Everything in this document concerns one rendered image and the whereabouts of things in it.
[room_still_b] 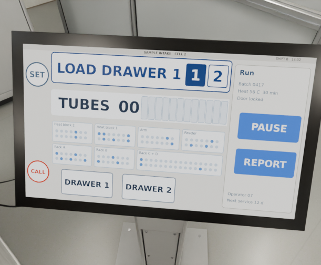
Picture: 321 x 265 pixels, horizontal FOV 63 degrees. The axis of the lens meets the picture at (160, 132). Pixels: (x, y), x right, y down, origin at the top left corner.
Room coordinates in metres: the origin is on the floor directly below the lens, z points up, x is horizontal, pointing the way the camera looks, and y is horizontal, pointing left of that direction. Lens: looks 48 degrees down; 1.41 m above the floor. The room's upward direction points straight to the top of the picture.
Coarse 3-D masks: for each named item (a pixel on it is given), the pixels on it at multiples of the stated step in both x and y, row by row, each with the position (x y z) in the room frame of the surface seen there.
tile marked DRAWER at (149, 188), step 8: (128, 176) 0.25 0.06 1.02; (136, 176) 0.25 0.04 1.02; (144, 176) 0.25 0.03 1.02; (152, 176) 0.25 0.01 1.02; (160, 176) 0.25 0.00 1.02; (128, 184) 0.24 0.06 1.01; (136, 184) 0.24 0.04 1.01; (144, 184) 0.24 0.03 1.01; (152, 184) 0.24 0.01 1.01; (160, 184) 0.24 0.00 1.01; (168, 184) 0.24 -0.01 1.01; (128, 192) 0.23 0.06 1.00; (136, 192) 0.23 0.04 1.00; (144, 192) 0.23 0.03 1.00; (152, 192) 0.23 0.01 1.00; (160, 192) 0.23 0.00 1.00; (168, 192) 0.23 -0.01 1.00; (144, 200) 0.22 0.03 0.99; (152, 200) 0.22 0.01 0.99; (160, 200) 0.22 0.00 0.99; (168, 200) 0.22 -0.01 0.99
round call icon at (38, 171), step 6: (30, 162) 0.27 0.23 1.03; (36, 162) 0.27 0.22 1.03; (42, 162) 0.27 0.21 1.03; (48, 162) 0.27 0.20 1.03; (30, 168) 0.26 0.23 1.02; (36, 168) 0.26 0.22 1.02; (42, 168) 0.26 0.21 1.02; (48, 168) 0.26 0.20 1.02; (30, 174) 0.26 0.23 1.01; (36, 174) 0.26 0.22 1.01; (42, 174) 0.26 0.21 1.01; (48, 174) 0.26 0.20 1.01; (30, 180) 0.25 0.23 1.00; (36, 180) 0.25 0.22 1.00; (42, 180) 0.25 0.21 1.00; (48, 180) 0.25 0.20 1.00
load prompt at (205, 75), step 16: (64, 64) 0.38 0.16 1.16; (80, 64) 0.37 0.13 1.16; (96, 64) 0.37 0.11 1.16; (112, 64) 0.37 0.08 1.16; (128, 64) 0.37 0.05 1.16; (144, 64) 0.37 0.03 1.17; (160, 64) 0.37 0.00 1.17; (176, 64) 0.37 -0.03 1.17; (192, 64) 0.36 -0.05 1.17; (208, 64) 0.36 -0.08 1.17; (224, 64) 0.36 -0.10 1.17; (64, 80) 0.36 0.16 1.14; (80, 80) 0.36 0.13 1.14; (96, 80) 0.36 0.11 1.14; (112, 80) 0.35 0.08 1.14; (128, 80) 0.35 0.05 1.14; (144, 80) 0.35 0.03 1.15; (160, 80) 0.35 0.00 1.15; (176, 80) 0.35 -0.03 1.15; (192, 80) 0.35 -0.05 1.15; (208, 80) 0.35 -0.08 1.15; (224, 80) 0.34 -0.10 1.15
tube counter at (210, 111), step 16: (128, 96) 0.34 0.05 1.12; (144, 96) 0.34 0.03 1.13; (160, 96) 0.33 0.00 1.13; (176, 96) 0.33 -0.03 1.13; (128, 112) 0.32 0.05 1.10; (144, 112) 0.32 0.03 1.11; (160, 112) 0.32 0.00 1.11; (176, 112) 0.32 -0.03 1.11; (192, 112) 0.31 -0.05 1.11; (208, 112) 0.31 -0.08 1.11; (224, 112) 0.31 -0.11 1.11
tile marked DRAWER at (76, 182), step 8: (64, 176) 0.25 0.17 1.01; (72, 176) 0.25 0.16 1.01; (80, 176) 0.25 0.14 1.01; (88, 176) 0.25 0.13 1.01; (96, 176) 0.25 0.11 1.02; (104, 176) 0.25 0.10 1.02; (112, 176) 0.25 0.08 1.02; (64, 184) 0.24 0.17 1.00; (72, 184) 0.24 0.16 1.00; (80, 184) 0.24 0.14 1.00; (88, 184) 0.24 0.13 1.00; (96, 184) 0.24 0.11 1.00; (104, 184) 0.24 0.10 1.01; (112, 184) 0.24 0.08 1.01; (64, 192) 0.23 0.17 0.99; (72, 192) 0.23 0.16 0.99; (80, 192) 0.23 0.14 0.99; (88, 192) 0.23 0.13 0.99; (96, 192) 0.23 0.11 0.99; (104, 192) 0.23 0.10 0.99; (112, 192) 0.23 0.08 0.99
